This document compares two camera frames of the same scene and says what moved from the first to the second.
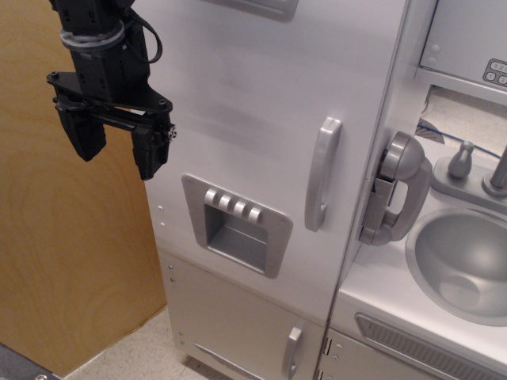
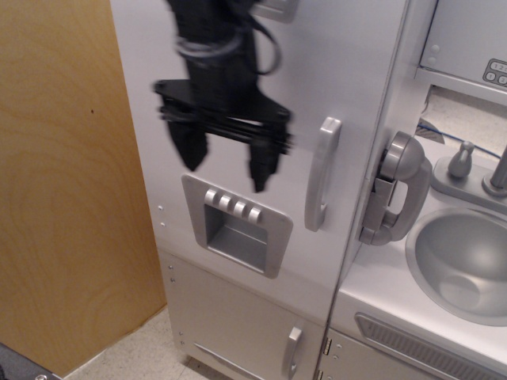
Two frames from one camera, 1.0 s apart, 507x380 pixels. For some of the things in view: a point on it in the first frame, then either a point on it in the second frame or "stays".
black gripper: (114, 84) -> (224, 88)
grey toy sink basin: (459, 256) stays
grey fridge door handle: (321, 174) stays
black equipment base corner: (16, 366) stays
